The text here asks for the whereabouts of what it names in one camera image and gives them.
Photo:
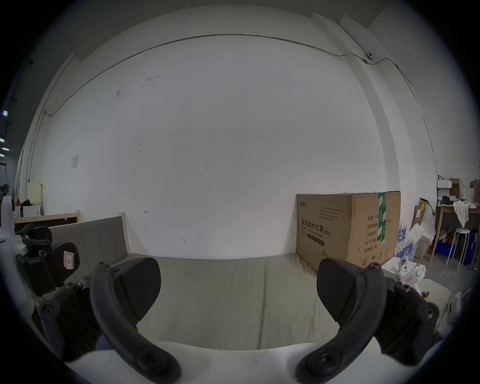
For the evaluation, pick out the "wooden table with clutter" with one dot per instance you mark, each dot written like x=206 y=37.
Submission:
x=447 y=210

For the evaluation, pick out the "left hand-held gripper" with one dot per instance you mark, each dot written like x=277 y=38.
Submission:
x=8 y=225

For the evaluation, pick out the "large brown cardboard carton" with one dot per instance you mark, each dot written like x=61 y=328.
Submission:
x=337 y=228

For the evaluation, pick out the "white open carton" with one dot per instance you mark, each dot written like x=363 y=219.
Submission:
x=423 y=234

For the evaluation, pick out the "white round stool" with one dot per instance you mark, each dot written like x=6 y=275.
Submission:
x=460 y=231

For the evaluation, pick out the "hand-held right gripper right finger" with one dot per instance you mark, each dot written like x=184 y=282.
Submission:
x=360 y=300

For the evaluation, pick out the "light wooden bed frame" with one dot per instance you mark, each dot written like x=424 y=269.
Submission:
x=56 y=218

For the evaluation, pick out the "bed with beige sheet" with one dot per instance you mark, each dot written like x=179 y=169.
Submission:
x=240 y=300

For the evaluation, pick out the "padded beige headboard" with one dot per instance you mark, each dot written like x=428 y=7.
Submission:
x=97 y=240

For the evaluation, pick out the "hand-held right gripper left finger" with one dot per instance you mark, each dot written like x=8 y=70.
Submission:
x=112 y=315

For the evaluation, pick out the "blue plastic crate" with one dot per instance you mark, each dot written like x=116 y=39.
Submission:
x=445 y=247

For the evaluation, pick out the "spare white hand-held gripper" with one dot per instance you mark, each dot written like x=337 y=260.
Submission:
x=407 y=272

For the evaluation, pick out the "leaning brown cardboard sheet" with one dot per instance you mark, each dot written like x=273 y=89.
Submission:
x=420 y=212

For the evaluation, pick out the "pack of water bottles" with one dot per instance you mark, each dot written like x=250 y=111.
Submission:
x=403 y=236

